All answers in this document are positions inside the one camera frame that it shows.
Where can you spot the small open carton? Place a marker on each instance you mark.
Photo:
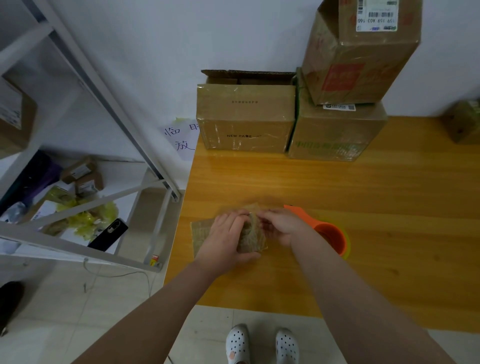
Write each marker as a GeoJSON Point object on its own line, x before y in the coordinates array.
{"type": "Point", "coordinates": [84, 174]}

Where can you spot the person's right hand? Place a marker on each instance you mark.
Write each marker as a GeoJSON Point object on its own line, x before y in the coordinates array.
{"type": "Point", "coordinates": [286, 225]}

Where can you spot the grey metal shelf rack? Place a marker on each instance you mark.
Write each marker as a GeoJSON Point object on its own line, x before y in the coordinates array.
{"type": "Point", "coordinates": [52, 251]}

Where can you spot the stack of cardboard boxes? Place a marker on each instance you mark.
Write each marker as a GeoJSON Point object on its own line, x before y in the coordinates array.
{"type": "Point", "coordinates": [244, 116]}

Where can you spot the wooden table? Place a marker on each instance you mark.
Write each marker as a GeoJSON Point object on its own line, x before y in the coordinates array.
{"type": "Point", "coordinates": [405, 217]}

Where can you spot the white perforated clog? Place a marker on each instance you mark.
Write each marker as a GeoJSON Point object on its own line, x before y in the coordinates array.
{"type": "Point", "coordinates": [238, 345]}
{"type": "Point", "coordinates": [286, 346]}

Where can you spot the large worn shelf carton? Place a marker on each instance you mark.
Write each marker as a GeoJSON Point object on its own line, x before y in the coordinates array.
{"type": "Point", "coordinates": [15, 120]}

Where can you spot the blue orange tape dispenser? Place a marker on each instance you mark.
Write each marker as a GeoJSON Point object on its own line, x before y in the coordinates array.
{"type": "Point", "coordinates": [330, 234]}

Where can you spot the white paper wall sign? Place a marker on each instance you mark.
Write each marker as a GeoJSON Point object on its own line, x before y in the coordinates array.
{"type": "Point", "coordinates": [180, 139]}

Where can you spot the box barcode label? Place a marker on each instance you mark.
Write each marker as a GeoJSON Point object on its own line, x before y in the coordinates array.
{"type": "Point", "coordinates": [466, 121]}

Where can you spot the dark blue bag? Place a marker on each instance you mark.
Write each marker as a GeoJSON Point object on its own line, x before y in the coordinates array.
{"type": "Point", "coordinates": [30, 180]}

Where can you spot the person's left hand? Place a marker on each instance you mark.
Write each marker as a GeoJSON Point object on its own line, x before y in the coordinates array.
{"type": "Point", "coordinates": [221, 244]}

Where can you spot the yellow plastic bag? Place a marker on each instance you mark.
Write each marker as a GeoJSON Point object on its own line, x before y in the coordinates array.
{"type": "Point", "coordinates": [86, 219]}

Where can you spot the small box with white label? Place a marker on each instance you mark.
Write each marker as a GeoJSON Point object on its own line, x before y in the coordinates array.
{"type": "Point", "coordinates": [253, 232]}

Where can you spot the person's left forearm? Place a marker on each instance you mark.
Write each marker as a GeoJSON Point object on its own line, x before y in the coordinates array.
{"type": "Point", "coordinates": [142, 319]}

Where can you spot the person's right forearm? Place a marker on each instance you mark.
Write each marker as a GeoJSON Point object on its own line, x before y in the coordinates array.
{"type": "Point", "coordinates": [375, 307]}

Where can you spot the black mobile phone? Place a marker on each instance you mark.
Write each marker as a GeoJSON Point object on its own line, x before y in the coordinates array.
{"type": "Point", "coordinates": [107, 235]}

